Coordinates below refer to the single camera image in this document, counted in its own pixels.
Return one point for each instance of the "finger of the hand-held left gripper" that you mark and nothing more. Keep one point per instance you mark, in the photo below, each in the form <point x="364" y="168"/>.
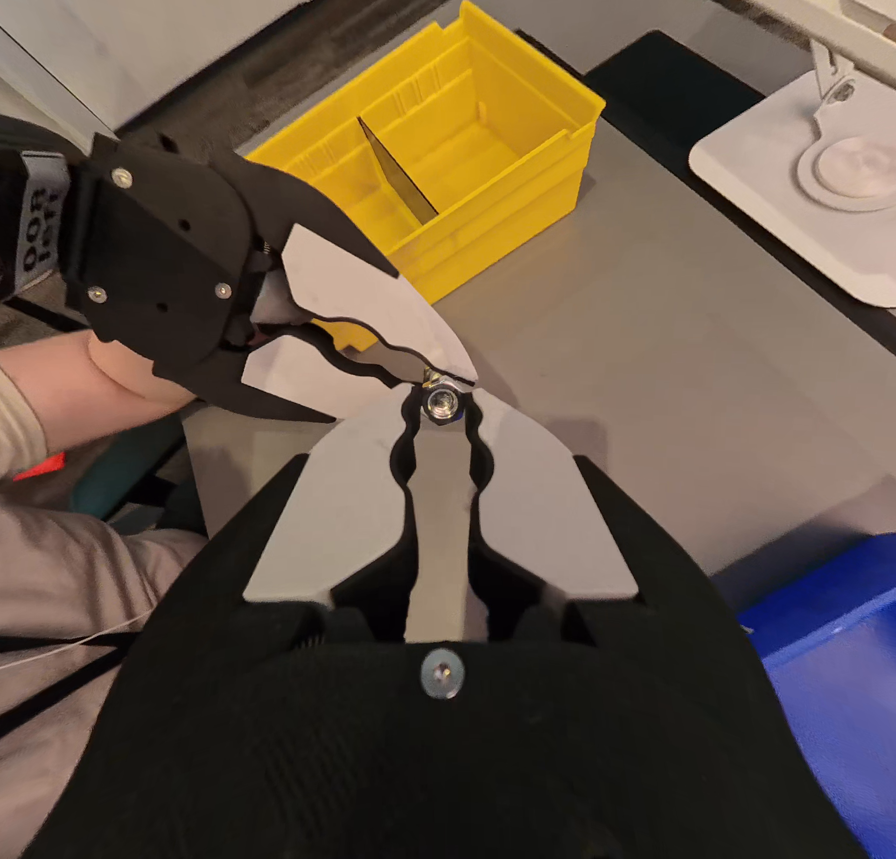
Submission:
<point x="364" y="292"/>
<point x="294" y="376"/>

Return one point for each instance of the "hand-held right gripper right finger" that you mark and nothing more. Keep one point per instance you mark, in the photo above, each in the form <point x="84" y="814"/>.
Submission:
<point x="553" y="509"/>

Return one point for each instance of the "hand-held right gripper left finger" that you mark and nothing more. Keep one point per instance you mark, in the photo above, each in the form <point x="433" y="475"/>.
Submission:
<point x="336" y="509"/>

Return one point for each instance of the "steel bolt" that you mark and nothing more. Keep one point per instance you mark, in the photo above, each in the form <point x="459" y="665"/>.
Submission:
<point x="442" y="404"/>

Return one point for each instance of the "yellow plastic bin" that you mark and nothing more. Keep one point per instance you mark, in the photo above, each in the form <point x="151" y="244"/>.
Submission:
<point x="518" y="173"/>

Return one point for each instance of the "blue plastic bin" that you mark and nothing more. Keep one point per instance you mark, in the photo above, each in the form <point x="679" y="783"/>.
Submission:
<point x="840" y="663"/>

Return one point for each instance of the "person's left forearm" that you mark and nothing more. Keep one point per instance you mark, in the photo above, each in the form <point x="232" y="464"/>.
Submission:
<point x="126" y="383"/>

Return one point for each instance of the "teal chair seat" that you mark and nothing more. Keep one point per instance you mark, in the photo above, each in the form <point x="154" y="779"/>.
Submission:
<point x="133" y="467"/>

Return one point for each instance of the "person's beige shirt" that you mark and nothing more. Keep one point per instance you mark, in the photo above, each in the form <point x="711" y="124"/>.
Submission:
<point x="70" y="572"/>

